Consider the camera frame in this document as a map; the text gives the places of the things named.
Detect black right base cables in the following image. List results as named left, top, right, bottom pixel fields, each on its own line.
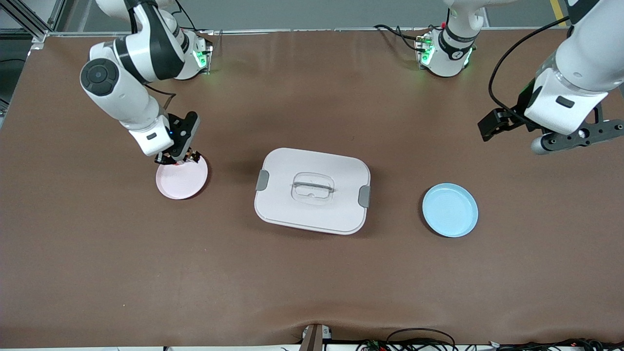
left=173, top=0, right=215, bottom=49

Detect brown table mat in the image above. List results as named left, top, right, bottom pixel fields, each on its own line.
left=0, top=28, right=624, bottom=349

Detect white plastic storage box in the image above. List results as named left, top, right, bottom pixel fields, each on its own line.
left=254, top=148, right=371, bottom=236

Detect silver table edge rail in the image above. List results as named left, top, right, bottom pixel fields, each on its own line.
left=29, top=27, right=571, bottom=39

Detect grey metal edge bracket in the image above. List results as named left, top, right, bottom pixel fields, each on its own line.
left=299, top=323, right=333, bottom=351

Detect pink round plate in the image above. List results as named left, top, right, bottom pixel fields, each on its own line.
left=156, top=155, right=209, bottom=200

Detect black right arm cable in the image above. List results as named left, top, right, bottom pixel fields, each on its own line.
left=128, top=0, right=177, bottom=112

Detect clear box lid handle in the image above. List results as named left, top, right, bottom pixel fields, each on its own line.
left=291, top=173, right=335, bottom=204

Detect aluminium frame post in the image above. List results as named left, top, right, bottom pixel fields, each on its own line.
left=0, top=0, right=66, bottom=49

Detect light blue round plate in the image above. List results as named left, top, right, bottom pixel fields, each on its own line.
left=422, top=183, right=479, bottom=238

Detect black base cables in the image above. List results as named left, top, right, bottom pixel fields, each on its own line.
left=173, top=0, right=215, bottom=49
left=374, top=23, right=429, bottom=52

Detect black left base cables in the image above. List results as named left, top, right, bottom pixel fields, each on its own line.
left=374, top=23, right=429, bottom=52

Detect black cable loop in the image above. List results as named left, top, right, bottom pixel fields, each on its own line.
left=385, top=328, right=457, bottom=351

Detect black cable bundle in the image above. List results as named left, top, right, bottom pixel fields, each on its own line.
left=355, top=338, right=624, bottom=351

